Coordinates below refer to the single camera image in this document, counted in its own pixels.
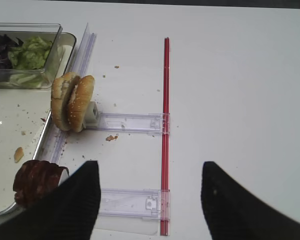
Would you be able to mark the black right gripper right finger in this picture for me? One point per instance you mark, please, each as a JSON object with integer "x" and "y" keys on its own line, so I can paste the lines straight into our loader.
{"x": 232, "y": 213}

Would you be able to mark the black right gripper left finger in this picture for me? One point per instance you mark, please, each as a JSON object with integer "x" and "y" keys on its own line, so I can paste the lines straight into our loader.
{"x": 68, "y": 213}

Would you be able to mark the brown meat patty stack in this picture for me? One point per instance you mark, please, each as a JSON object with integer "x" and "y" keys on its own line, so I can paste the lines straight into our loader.
{"x": 35, "y": 179}

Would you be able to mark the green lettuce pieces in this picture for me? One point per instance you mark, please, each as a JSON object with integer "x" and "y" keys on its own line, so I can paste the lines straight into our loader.
{"x": 32, "y": 55}

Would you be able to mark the right red rod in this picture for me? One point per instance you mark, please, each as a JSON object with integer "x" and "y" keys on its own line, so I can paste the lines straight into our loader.
{"x": 165, "y": 168}

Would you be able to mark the grey pusher block at buns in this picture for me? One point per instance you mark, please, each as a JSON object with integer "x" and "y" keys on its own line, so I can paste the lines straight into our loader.
{"x": 91, "y": 118}

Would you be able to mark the cream metal tray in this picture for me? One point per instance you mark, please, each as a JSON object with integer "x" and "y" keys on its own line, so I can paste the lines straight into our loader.
{"x": 25, "y": 101}

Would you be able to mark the sesame bun top right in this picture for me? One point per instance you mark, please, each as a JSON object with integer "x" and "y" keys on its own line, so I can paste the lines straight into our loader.
{"x": 78, "y": 102}

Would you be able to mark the sesame bun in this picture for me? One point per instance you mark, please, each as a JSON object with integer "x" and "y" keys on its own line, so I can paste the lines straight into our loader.
{"x": 78, "y": 102}
{"x": 61, "y": 91}

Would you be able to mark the sesame bun top left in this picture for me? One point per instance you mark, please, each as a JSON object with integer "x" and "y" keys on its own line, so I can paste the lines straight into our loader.
{"x": 61, "y": 91}

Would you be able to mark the clear plastic salad box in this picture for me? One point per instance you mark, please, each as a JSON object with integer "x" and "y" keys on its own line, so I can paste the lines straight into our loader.
{"x": 33, "y": 79}

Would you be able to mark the shredded purple cabbage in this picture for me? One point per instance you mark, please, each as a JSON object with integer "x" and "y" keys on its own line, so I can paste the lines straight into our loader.
{"x": 6, "y": 43}

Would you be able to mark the clear rail under patties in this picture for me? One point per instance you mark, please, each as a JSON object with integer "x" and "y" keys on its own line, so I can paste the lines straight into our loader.
{"x": 146, "y": 203}

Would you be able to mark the clear rail under sesame buns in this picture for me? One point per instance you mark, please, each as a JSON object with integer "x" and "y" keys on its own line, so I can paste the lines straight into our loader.
{"x": 151, "y": 124}

